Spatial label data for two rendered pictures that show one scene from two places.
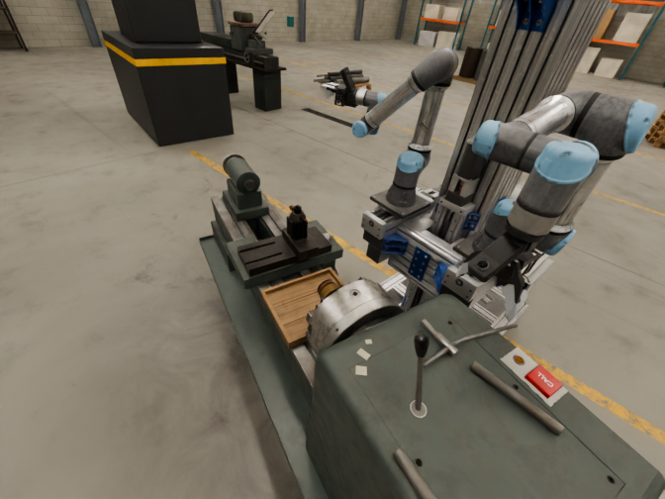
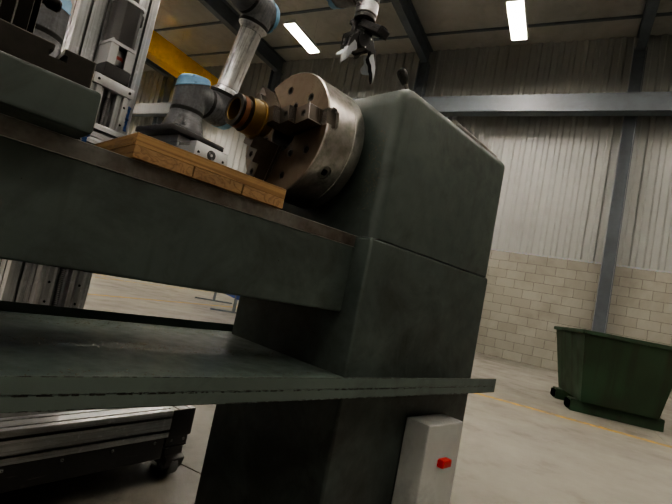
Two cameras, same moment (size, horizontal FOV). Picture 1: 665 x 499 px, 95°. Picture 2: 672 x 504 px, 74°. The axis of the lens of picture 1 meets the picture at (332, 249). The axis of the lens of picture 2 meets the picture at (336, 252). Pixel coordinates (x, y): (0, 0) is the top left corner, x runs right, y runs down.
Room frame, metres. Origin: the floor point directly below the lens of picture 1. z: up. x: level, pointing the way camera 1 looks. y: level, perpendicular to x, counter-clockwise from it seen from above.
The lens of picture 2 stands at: (0.70, 1.02, 0.73)
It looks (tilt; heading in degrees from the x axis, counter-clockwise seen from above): 5 degrees up; 260
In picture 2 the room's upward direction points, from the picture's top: 11 degrees clockwise
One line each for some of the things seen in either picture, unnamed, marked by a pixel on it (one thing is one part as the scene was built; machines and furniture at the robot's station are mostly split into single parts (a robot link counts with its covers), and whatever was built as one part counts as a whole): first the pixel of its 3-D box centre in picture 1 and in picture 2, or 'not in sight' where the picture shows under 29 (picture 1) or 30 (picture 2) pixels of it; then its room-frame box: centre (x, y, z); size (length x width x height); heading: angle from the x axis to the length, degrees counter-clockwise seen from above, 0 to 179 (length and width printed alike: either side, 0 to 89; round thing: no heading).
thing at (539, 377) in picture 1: (542, 381); not in sight; (0.40, -0.54, 1.26); 0.06 x 0.06 x 0.02; 34
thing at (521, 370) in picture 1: (527, 379); not in sight; (0.42, -0.52, 1.23); 0.13 x 0.08 x 0.06; 34
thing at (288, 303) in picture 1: (312, 303); (174, 179); (0.88, 0.06, 0.89); 0.36 x 0.30 x 0.04; 124
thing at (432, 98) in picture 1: (427, 117); not in sight; (1.51, -0.38, 1.54); 0.15 x 0.12 x 0.55; 155
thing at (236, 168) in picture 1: (242, 185); not in sight; (1.64, 0.58, 1.01); 0.30 x 0.20 x 0.29; 34
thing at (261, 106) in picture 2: (332, 294); (250, 116); (0.77, -0.01, 1.08); 0.09 x 0.09 x 0.09; 35
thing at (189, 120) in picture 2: (495, 241); (183, 123); (1.04, -0.66, 1.21); 0.15 x 0.15 x 0.10
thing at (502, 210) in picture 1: (510, 218); (192, 94); (1.03, -0.67, 1.33); 0.13 x 0.12 x 0.14; 48
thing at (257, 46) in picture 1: (243, 55); not in sight; (7.47, 2.31, 0.84); 2.28 x 0.91 x 1.67; 52
